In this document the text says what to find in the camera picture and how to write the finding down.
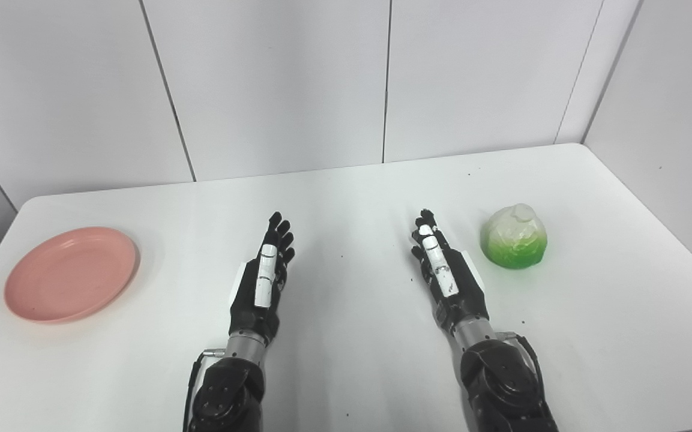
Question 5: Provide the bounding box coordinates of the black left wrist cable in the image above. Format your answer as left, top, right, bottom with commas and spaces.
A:
182, 350, 226, 432

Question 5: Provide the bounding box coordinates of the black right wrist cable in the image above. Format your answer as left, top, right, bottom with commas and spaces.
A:
496, 332, 546, 391

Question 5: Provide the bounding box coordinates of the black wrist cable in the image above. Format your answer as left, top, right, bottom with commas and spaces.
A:
182, 350, 226, 432
496, 332, 546, 391

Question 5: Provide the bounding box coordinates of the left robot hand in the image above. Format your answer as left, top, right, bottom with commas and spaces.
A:
229, 211, 296, 349

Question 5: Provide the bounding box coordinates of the green white cabbage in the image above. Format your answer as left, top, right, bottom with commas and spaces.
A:
480, 203, 548, 270

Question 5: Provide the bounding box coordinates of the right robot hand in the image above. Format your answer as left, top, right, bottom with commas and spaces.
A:
411, 209, 491, 338

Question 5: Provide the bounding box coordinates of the pink plate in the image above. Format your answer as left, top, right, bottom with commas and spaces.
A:
4, 226, 140, 325

